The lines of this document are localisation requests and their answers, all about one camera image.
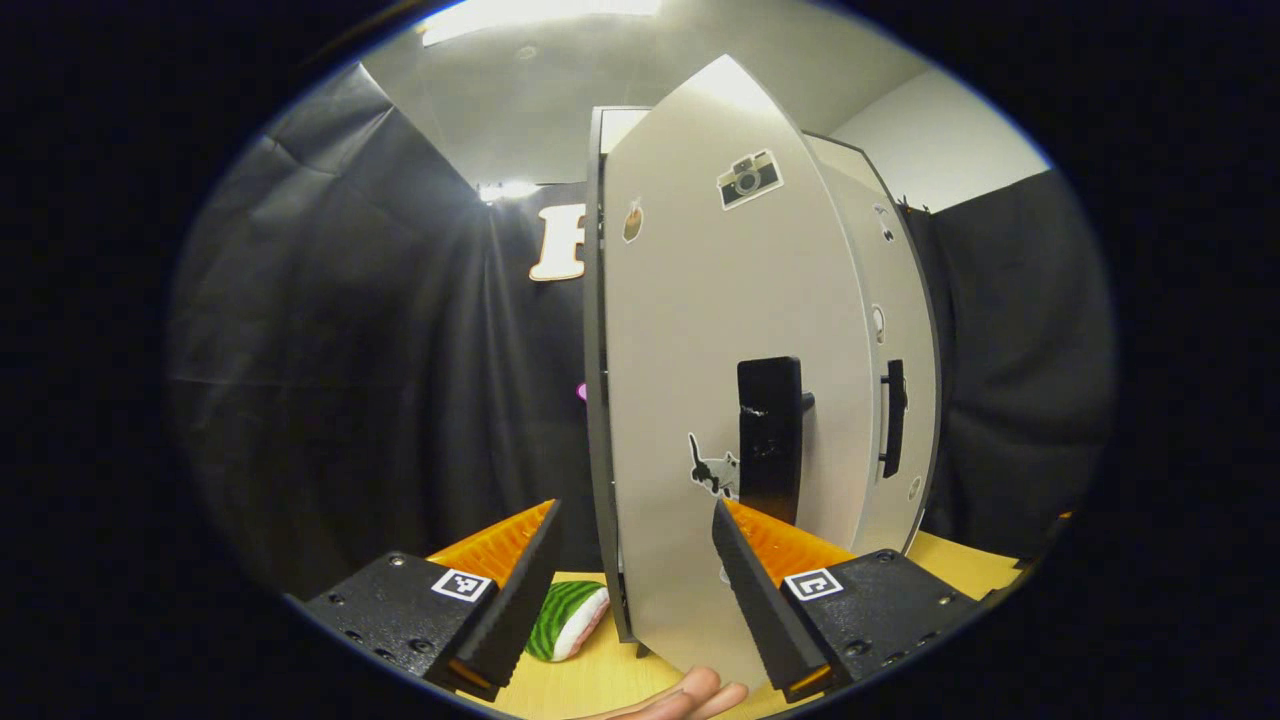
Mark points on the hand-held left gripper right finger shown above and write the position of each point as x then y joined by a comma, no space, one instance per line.
760,600

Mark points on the small ceiling light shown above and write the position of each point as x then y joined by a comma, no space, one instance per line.
508,190

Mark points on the white shoe cabinet door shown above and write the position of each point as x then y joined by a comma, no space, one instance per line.
900,300
690,330

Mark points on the watermelon slice toy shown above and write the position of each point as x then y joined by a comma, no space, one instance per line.
565,620

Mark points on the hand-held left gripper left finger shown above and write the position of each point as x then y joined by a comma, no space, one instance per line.
520,590

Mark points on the white shoe cabinet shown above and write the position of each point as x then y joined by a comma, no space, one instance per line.
594,350

